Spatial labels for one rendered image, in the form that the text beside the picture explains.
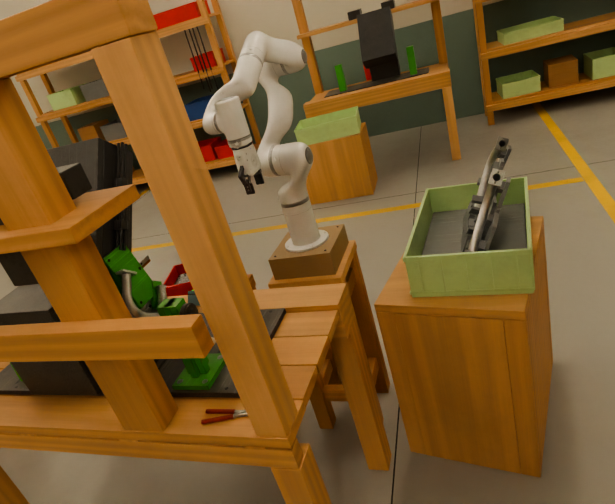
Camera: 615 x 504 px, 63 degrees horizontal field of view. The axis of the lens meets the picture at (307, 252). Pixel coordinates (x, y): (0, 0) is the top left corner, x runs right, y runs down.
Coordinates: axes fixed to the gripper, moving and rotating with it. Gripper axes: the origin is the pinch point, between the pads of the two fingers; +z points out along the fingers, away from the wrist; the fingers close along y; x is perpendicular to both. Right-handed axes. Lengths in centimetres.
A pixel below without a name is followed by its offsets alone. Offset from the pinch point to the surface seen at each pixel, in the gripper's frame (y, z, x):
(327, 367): 25, 107, 7
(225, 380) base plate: -56, 40, 1
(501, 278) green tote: -2, 45, -78
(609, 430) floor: 12, 130, -112
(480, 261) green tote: -2, 38, -73
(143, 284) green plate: -32, 18, 37
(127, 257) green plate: -31, 7, 39
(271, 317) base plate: -24.4, 40.1, -2.6
